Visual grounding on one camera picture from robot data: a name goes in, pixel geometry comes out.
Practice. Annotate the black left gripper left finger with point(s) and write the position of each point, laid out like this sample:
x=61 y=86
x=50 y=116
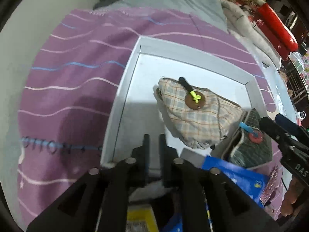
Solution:
x=97 y=201

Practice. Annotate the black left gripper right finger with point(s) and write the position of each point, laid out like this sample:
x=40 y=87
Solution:
x=209 y=200

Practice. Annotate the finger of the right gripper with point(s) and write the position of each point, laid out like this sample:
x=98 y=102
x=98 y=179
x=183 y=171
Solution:
x=273 y=130
x=299 y=132

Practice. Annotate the dark grey plaid eye mask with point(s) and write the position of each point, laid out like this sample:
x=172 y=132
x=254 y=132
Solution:
x=243 y=152

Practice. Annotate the blue steam eye mask packet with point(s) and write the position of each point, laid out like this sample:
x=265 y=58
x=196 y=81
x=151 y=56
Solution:
x=252 y=183

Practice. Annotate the beige plaid eye mask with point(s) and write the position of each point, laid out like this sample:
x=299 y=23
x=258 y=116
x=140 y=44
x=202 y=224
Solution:
x=202 y=118

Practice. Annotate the yellow packet with QR code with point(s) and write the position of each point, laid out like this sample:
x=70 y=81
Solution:
x=141 y=218

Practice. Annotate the white shallow cardboard box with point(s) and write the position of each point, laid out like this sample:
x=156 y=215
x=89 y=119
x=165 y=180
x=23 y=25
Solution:
x=137 y=112

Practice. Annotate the white quilted duvet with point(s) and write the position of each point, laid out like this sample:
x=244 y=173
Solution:
x=250 y=36

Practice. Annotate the purple striped bed sheet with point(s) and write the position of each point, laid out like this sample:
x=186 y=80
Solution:
x=72 y=84

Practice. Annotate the grey fleece blanket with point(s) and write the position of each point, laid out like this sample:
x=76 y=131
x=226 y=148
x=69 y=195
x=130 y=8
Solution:
x=209 y=11

